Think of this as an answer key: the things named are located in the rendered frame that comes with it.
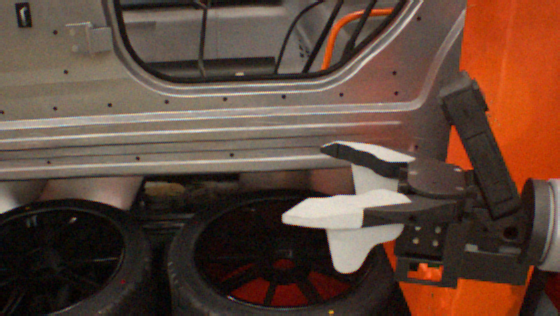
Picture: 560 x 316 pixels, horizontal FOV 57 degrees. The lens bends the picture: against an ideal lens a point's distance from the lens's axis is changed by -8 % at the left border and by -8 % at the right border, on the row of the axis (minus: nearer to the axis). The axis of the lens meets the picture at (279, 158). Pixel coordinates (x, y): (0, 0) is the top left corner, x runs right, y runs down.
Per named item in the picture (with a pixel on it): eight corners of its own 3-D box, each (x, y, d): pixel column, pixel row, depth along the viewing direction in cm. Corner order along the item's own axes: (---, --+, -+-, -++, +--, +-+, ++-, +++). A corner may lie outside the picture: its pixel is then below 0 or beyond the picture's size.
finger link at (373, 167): (317, 194, 55) (388, 230, 48) (320, 137, 52) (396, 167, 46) (339, 187, 56) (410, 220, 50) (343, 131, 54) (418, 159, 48)
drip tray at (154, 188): (242, 178, 288) (242, 172, 286) (238, 224, 251) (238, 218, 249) (145, 177, 288) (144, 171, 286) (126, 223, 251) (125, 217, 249)
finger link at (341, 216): (295, 294, 39) (405, 270, 42) (299, 220, 36) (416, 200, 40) (279, 272, 41) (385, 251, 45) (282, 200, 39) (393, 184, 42)
